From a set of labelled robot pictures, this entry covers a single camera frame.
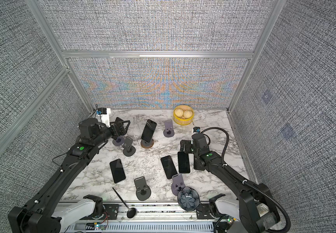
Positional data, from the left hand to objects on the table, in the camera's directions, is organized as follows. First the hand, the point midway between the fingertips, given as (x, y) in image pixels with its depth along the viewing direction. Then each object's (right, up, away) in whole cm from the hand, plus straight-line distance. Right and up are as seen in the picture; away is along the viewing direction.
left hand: (126, 120), depth 74 cm
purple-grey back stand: (+22, -7, +30) cm, 38 cm away
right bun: (+37, +6, +36) cm, 52 cm away
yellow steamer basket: (+33, +5, +36) cm, 49 cm away
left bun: (+30, +7, +36) cm, 47 cm away
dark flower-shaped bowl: (+32, -41, +3) cm, 53 cm away
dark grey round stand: (-3, -18, +17) cm, 25 cm away
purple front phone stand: (+27, -33, +3) cm, 43 cm away
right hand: (+33, -10, +12) cm, 37 cm away
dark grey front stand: (+9, -37, +2) cm, 38 cm away
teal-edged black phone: (-9, -30, +13) cm, 34 cm away
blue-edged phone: (-10, +1, +18) cm, 20 cm away
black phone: (+35, -18, -13) cm, 41 cm away
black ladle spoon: (+3, -47, 0) cm, 47 cm away
